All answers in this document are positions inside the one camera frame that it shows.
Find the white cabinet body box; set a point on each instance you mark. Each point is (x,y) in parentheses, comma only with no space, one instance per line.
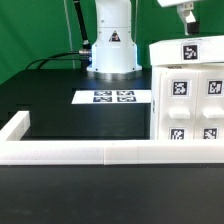
(157,73)

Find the white tag base sheet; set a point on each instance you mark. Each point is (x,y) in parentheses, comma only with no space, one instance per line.
(111,97)

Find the white cabinet top with knob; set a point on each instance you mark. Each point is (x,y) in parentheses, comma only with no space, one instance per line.
(187,51)

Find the green backdrop curtain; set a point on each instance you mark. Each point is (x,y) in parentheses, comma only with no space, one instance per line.
(37,29)

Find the white U-shaped obstacle wall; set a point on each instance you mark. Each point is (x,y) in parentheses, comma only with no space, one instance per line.
(15,151)

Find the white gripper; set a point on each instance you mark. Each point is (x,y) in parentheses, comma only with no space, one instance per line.
(185,11)

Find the white cabinet door panel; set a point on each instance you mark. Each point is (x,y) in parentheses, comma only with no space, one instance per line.
(210,106)

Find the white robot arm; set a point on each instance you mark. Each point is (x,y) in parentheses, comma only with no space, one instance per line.
(114,53)

